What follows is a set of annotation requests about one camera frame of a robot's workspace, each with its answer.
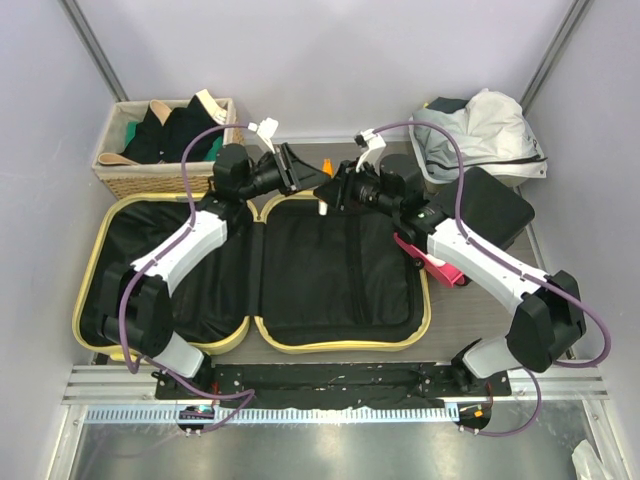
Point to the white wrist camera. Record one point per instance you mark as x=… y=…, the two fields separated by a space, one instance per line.
x=372 y=146
x=264 y=132

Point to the white plastic mesh basket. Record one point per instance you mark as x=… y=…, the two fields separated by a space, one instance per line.
x=508 y=150

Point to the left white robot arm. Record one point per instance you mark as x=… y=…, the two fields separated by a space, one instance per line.
x=134 y=307

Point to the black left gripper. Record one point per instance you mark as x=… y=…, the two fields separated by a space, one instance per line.
x=295 y=174

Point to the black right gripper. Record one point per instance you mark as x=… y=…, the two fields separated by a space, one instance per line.
x=335 y=192

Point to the black clothing in basket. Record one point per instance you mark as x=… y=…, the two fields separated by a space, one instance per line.
x=192 y=115

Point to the grey garment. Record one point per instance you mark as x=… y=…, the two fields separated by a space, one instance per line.
x=484 y=106

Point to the beige shoe insole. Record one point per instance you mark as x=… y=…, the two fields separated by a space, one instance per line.
x=113 y=159

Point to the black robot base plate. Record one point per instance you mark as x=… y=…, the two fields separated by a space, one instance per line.
x=338 y=386

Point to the green cloth in basket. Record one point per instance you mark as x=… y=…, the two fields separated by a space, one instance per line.
x=131 y=132

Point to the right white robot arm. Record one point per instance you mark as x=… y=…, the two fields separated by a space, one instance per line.
x=460 y=234

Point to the woven wicker basket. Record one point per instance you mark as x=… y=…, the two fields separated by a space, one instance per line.
x=126 y=180

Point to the white slotted cable duct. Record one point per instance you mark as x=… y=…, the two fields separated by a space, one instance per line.
x=194 y=415

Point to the beige item with white tag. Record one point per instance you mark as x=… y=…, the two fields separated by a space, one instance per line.
x=215 y=111

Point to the orange and white tube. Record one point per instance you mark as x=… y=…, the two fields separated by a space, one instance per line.
x=327 y=168

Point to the crumpled white plastic bag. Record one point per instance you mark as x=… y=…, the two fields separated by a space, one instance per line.
x=587 y=464

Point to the black and pink drawer box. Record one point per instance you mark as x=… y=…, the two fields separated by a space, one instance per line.
x=488 y=208

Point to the yellow hard-shell suitcase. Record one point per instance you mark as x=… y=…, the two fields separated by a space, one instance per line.
x=307 y=282

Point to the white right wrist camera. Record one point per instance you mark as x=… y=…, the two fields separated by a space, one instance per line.
x=372 y=146

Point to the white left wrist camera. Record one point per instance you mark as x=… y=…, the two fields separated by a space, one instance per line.
x=264 y=132

